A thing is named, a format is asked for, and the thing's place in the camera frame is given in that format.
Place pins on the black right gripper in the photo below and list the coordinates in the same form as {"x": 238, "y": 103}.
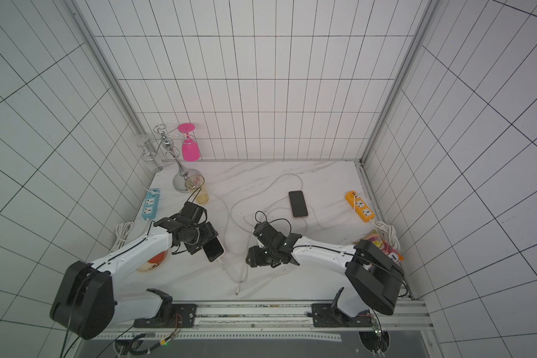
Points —
{"x": 255, "y": 256}

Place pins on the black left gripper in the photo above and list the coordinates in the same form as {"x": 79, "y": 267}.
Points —
{"x": 209, "y": 233}

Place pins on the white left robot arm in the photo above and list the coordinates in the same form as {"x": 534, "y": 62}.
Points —
{"x": 86, "y": 302}

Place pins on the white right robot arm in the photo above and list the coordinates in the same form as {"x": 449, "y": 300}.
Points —
{"x": 372, "y": 280}

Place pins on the teal power strip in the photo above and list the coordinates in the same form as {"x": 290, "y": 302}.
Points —
{"x": 150, "y": 204}

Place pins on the red bowl on plate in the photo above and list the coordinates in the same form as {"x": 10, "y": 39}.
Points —
{"x": 155, "y": 262}

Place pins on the yellow tinted drinking glass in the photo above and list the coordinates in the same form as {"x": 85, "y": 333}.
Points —
{"x": 198, "y": 192}

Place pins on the chrome glass holder stand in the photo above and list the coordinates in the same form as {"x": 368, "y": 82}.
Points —
{"x": 168, "y": 144}

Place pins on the pink wine glass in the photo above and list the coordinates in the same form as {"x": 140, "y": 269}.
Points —
{"x": 190, "y": 150}

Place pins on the clear wine glass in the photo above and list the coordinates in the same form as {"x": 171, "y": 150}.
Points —
{"x": 149, "y": 157}

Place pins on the colourful candy bag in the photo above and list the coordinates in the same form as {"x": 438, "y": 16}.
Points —
{"x": 375, "y": 238}

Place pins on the orange power strip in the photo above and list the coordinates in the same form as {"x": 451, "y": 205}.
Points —
{"x": 359, "y": 206}

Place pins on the metal base rail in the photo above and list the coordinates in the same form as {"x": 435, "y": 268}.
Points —
{"x": 277, "y": 320}

